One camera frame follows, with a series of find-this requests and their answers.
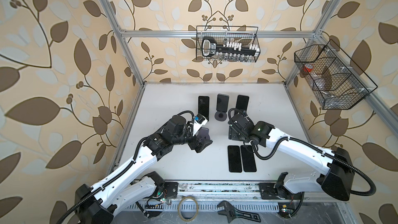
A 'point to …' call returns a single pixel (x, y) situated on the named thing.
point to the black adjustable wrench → (231, 212)
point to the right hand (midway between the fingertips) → (234, 134)
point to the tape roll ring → (179, 210)
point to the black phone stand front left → (202, 134)
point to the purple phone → (242, 102)
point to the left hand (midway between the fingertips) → (207, 134)
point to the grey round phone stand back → (221, 116)
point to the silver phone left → (203, 106)
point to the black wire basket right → (337, 82)
